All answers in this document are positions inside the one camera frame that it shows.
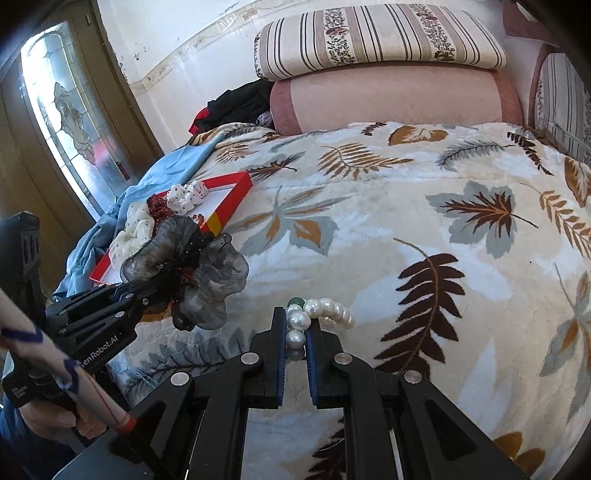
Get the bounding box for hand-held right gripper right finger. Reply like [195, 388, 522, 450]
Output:
[305, 320, 532, 480]

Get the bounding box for leaf printed blanket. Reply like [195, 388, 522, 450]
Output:
[106, 121, 591, 480]

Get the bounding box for white cherry print scrunchie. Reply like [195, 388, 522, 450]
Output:
[166, 181, 207, 217]

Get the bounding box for striped floral pillow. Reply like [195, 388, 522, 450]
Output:
[253, 4, 509, 81]
[536, 53, 591, 164]

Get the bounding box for pearl bracelet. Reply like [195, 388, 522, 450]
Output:
[284, 296, 355, 363]

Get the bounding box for red cardboard box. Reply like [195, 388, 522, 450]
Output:
[89, 172, 254, 288]

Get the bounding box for pink bolster cushion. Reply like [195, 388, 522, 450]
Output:
[269, 62, 524, 137]

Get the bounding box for person's left hand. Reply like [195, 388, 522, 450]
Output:
[11, 392, 116, 441]

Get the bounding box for blue cloth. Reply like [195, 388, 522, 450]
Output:
[53, 137, 218, 301]

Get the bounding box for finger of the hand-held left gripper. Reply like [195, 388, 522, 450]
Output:
[51, 280, 160, 321]
[65, 298, 178, 342]

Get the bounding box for white cord with red band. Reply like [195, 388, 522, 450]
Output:
[0, 286, 162, 480]

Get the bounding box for red polka dot scrunchie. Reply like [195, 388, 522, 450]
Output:
[147, 194, 178, 220]

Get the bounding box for wooden door with stained glass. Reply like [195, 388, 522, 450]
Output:
[0, 0, 164, 296]

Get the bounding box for grey sheer scrunchie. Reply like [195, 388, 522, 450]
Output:
[120, 216, 250, 330]

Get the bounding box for cream dotted scrunchie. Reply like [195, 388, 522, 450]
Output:
[108, 203, 158, 258]

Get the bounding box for black clothing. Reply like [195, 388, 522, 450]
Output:
[203, 80, 275, 132]

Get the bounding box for red clothing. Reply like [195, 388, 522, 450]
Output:
[188, 108, 211, 136]

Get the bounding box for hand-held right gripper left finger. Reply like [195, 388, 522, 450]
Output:
[52, 306, 288, 480]

